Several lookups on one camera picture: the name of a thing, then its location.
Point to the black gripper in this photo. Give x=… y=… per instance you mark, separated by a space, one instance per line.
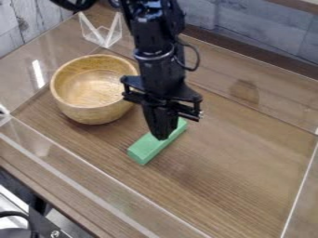
x=160 y=91

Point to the green rectangular block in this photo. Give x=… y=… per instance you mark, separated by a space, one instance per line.
x=148 y=146

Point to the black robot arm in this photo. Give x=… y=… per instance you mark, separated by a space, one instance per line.
x=155 y=22

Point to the wooden bowl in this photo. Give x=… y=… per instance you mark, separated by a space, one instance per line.
x=87 y=90

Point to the clear acrylic corner bracket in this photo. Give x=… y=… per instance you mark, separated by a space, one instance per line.
x=102 y=36

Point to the black metal bracket with bolt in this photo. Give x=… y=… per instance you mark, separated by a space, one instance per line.
x=44 y=226

